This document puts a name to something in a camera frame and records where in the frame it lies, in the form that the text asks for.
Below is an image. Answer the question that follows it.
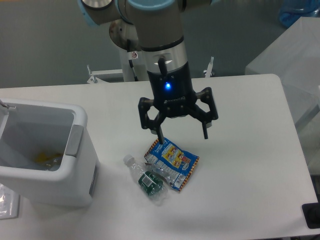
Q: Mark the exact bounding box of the clear plastic bottle green label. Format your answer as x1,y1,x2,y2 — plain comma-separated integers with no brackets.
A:
123,154,168,206

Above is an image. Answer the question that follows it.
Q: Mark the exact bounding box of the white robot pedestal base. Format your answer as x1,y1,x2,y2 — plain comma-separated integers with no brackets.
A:
86,19,216,85

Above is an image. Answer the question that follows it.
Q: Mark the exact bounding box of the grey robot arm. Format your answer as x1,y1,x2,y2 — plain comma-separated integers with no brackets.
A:
78,0,219,143

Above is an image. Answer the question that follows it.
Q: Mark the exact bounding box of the white side table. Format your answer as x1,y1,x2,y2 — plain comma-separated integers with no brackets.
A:
244,16,320,176

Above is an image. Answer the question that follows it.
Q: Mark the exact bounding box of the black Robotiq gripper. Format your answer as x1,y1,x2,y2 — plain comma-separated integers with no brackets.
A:
137,60,219,145

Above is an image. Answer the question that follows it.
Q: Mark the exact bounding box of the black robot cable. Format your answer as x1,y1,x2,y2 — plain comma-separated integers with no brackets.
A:
126,39,139,82

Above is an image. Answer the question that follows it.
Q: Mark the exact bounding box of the blue snack wrapper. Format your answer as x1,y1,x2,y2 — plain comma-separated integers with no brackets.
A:
144,138,200,192

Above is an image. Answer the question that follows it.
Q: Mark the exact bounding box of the yellow trash in can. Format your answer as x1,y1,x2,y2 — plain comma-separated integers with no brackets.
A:
34,152,63,169

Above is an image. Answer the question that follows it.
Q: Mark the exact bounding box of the clear plastic sheet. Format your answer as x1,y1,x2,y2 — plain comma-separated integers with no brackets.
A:
0,184,20,220

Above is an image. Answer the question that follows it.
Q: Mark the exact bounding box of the black device at edge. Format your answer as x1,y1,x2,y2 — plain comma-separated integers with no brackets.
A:
302,202,320,229

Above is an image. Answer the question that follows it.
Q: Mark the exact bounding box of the white trash can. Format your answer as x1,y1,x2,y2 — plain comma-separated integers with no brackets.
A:
0,98,100,207

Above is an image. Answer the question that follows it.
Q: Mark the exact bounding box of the blue water jug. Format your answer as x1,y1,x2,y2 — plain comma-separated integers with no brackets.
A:
278,0,320,28

